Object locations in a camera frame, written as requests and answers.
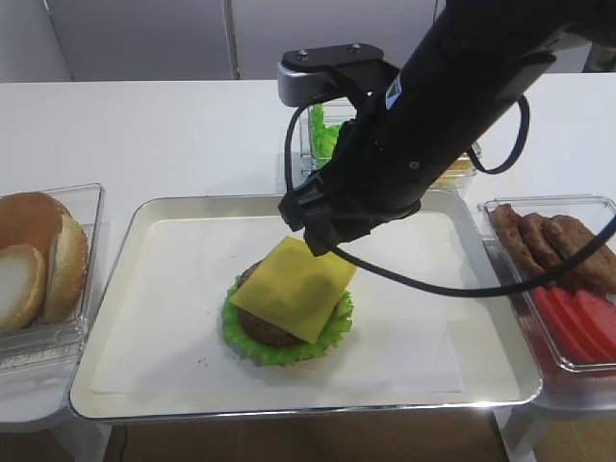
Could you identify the clear plastic patty tomato container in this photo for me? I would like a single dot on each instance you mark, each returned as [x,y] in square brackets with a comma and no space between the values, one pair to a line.
[573,221]

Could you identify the yellow cheese slices in container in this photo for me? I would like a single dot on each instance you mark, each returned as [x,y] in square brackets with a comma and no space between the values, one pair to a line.
[457,174]

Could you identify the middle red tomato slice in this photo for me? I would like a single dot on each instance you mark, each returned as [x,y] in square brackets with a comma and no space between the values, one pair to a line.
[568,313]

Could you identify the brown meat patty on lettuce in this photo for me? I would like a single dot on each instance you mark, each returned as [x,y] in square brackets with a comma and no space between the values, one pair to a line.
[264,332]

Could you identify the green lettuce leaf under patty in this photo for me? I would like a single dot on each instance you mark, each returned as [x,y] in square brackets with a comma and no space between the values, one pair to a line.
[332,334]

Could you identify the left brown patty in container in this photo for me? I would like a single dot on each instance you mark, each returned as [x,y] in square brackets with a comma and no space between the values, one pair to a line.
[505,222]

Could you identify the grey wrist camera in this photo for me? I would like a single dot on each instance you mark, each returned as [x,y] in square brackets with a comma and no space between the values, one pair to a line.
[309,76]

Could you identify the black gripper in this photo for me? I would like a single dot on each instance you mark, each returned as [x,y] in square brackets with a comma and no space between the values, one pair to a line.
[379,172]

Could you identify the orange-brown bun top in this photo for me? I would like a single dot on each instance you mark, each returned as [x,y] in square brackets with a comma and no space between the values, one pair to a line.
[30,218]

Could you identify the middle brown patty in container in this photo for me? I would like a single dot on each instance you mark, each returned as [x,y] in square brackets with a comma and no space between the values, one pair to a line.
[531,229]

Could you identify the clear plastic lettuce cheese container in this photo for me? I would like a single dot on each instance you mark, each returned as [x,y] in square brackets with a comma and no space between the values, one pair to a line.
[339,111]

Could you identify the yellow cheese slice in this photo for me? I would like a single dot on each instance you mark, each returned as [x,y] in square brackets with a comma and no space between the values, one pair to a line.
[294,290]

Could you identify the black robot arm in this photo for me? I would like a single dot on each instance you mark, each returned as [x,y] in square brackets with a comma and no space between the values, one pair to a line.
[480,57]

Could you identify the bun half white face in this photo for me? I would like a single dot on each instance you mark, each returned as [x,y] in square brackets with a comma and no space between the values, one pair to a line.
[23,284]

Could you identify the upright bun half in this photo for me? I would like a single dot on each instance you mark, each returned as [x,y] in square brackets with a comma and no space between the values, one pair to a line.
[68,262]

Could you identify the clear plastic bun container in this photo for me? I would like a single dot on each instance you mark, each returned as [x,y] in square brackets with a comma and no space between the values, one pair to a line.
[38,342]

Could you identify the silver metal baking tray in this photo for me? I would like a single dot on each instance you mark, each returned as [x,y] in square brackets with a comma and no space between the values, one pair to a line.
[156,348]

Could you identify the green lettuce pile in container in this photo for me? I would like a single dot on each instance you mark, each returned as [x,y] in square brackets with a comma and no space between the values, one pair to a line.
[323,137]

